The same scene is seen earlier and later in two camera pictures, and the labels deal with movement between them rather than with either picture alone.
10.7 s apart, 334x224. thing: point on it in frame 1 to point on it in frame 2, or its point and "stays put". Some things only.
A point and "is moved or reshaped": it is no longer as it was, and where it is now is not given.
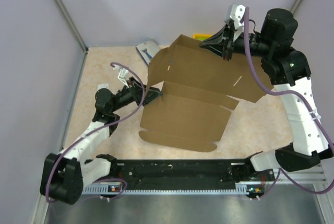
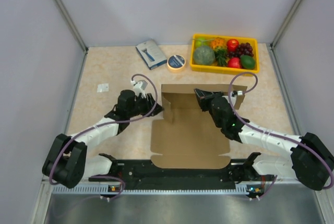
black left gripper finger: (152, 94) to (158, 108)
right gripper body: (228, 44) to (209, 101)
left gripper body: (137, 94) to (141, 106)
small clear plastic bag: (103, 85) stays put
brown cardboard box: (191, 90) is moved or reshaped
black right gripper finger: (216, 47) to (202, 102)
